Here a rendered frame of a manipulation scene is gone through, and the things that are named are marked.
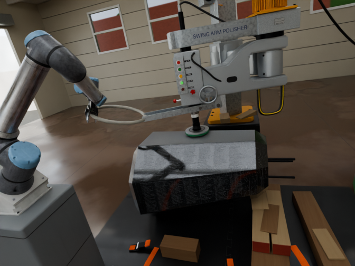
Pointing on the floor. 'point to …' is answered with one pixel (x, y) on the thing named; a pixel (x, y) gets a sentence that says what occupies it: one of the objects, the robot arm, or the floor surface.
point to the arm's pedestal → (49, 233)
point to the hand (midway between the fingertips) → (91, 121)
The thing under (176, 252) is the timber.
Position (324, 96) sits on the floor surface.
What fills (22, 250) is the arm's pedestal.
